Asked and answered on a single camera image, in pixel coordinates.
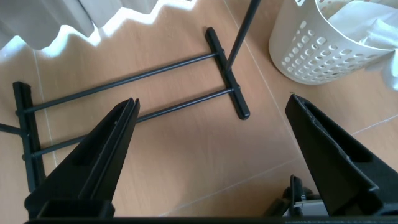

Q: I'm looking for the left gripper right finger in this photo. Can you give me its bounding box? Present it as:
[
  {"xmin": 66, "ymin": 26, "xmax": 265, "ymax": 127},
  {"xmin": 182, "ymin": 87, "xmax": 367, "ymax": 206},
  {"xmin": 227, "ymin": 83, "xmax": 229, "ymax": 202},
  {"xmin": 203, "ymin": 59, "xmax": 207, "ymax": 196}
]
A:
[{"xmin": 285, "ymin": 93, "xmax": 398, "ymax": 216}]

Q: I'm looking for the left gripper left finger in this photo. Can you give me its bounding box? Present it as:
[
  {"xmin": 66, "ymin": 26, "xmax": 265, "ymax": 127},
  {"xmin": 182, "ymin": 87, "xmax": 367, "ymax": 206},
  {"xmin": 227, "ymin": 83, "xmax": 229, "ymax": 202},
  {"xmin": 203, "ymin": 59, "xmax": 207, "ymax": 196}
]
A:
[{"xmin": 24, "ymin": 98, "xmax": 141, "ymax": 218}]

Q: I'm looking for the black clothes rack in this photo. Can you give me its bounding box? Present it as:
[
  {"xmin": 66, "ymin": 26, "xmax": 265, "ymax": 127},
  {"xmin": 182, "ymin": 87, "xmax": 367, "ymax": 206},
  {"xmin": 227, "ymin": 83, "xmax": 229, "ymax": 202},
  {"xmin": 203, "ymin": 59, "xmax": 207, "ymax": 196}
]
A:
[{"xmin": 0, "ymin": 0, "xmax": 262, "ymax": 193}]

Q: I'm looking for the white laundry basket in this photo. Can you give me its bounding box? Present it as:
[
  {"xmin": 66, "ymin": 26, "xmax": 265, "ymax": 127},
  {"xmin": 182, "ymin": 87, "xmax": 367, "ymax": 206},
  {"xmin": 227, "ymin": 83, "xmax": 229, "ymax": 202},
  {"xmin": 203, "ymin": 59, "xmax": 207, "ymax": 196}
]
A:
[{"xmin": 269, "ymin": 0, "xmax": 396, "ymax": 86}]

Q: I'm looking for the white garment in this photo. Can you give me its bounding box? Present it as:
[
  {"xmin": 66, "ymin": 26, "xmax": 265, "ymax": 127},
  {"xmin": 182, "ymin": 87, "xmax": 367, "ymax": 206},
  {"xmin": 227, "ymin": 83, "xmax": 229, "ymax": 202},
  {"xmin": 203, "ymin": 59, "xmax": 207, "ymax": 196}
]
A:
[{"xmin": 328, "ymin": 0, "xmax": 398, "ymax": 91}]

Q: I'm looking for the beige curtain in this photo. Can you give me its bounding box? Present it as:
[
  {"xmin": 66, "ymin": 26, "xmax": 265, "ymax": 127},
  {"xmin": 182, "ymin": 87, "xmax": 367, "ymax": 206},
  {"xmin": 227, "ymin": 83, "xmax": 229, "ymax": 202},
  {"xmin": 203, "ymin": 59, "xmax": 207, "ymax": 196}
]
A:
[{"xmin": 0, "ymin": 0, "xmax": 160, "ymax": 51}]

